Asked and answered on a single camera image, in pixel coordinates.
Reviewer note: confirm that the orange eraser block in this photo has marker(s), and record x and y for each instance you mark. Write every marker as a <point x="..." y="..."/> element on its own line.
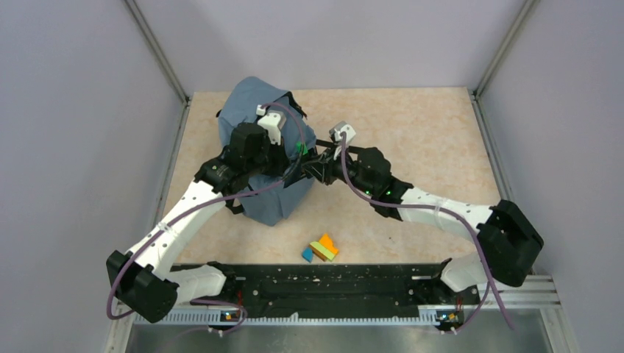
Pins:
<point x="327" y="242"/>

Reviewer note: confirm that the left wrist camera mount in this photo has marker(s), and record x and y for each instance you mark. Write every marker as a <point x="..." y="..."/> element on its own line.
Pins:
<point x="272" y="121"/>

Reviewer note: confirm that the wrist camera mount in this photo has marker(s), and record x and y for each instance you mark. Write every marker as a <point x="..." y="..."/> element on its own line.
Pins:
<point x="342" y="134"/>
<point x="272" y="121"/>

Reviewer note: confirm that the aluminium frame rail right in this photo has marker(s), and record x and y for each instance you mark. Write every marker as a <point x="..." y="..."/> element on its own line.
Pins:
<point x="520" y="20"/>

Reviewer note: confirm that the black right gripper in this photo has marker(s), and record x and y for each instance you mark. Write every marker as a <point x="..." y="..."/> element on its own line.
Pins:
<point x="323" y="166"/>

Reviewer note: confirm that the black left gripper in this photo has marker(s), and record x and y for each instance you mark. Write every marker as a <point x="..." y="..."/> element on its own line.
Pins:
<point x="282" y="160"/>

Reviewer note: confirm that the green cap black marker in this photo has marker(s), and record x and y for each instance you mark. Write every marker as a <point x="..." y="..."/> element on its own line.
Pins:
<point x="301" y="148"/>

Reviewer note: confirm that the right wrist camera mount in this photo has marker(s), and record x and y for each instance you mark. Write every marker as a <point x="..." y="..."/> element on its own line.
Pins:
<point x="342" y="134"/>

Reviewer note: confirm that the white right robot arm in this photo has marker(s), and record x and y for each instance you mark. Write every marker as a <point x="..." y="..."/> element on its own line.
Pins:
<point x="507" y="243"/>

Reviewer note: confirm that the green brown eraser block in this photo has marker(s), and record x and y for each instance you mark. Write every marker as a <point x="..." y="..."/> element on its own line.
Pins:
<point x="321" y="251"/>

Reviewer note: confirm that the aluminium frame rail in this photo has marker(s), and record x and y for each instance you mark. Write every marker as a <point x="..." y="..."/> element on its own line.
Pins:
<point x="520" y="20"/>
<point x="156" y="50"/>

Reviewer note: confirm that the blue eraser wedge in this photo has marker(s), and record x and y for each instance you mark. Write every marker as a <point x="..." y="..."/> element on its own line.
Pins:
<point x="308" y="255"/>

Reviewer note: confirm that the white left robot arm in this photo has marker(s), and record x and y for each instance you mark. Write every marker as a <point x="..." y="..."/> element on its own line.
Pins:
<point x="142" y="278"/>

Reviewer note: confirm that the blue student backpack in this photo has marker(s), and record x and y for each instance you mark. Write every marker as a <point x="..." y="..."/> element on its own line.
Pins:
<point x="279" y="203"/>

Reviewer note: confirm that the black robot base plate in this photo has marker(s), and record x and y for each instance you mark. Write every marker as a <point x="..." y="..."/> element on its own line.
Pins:
<point x="338" y="291"/>

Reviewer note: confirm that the aluminium frame rail left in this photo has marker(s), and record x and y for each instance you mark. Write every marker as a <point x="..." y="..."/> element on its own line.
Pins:
<point x="156" y="50"/>

